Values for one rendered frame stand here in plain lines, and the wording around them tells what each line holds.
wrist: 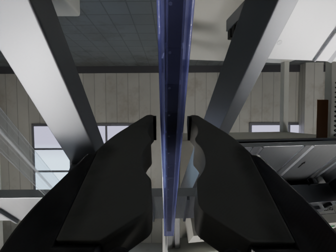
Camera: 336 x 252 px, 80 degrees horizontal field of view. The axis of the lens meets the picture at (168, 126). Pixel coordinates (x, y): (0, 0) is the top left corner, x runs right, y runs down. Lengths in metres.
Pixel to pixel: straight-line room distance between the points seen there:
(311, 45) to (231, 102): 0.11
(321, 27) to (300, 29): 0.02
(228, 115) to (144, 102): 3.40
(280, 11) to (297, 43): 0.06
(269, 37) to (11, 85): 4.54
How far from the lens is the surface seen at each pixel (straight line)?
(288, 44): 0.28
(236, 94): 0.27
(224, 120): 0.30
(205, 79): 3.76
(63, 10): 0.22
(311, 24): 0.28
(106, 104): 3.81
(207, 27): 0.76
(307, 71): 4.25
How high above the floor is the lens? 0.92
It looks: 2 degrees up
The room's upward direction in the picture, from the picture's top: 180 degrees clockwise
